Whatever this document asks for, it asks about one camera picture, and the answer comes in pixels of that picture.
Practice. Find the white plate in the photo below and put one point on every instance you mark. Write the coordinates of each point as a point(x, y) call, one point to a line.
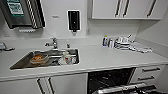
point(60, 62)

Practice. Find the stainless steel sink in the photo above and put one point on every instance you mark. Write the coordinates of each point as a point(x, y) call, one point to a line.
point(20, 63)

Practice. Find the grey paper towel dispenser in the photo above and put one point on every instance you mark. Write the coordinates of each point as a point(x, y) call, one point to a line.
point(18, 13)

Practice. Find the white wall outlet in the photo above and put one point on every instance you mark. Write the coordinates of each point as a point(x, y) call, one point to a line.
point(88, 31)

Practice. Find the blue dish soap bottle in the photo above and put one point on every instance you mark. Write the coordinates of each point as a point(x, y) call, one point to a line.
point(105, 41)

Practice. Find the chrome sink faucet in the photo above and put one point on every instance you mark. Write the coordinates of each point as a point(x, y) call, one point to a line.
point(53, 43)

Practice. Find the orange bowl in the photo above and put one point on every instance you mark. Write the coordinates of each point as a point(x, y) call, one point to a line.
point(39, 59)

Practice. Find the small chrome sink fixture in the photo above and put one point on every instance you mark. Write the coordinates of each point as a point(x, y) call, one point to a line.
point(68, 46)

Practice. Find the white wall cabinet door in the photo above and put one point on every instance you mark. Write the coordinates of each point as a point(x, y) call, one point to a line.
point(136, 9)
point(101, 9)
point(161, 9)

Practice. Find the small clear bottle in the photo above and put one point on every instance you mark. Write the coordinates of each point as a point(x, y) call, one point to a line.
point(110, 43)

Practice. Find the white cabinet drawer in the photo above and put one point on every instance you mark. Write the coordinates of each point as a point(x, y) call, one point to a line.
point(148, 66)
point(145, 82)

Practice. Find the small wall label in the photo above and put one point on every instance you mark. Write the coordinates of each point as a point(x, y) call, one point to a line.
point(55, 16)

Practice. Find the white base cabinet door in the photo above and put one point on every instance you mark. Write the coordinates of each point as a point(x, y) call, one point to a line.
point(20, 88)
point(70, 85)

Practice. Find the white cup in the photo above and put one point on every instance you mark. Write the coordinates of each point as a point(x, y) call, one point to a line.
point(120, 39)
point(126, 39)

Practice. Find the counter dish drying rack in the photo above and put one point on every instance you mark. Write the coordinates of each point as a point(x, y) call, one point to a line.
point(6, 47)

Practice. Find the black wall soap dispenser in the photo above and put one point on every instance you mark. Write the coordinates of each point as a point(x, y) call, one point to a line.
point(73, 20)

